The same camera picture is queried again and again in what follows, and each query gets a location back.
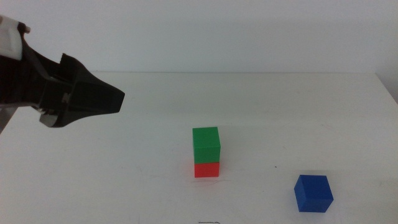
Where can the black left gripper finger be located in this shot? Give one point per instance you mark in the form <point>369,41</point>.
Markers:
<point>90,80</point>
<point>96,101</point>

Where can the green cube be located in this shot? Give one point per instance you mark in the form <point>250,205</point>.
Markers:
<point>206,144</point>

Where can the red cube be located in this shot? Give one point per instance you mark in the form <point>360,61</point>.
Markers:
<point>206,170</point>

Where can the blue cube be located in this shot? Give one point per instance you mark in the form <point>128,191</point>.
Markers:
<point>313,194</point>

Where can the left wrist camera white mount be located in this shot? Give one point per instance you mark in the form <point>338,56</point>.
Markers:
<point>9,40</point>

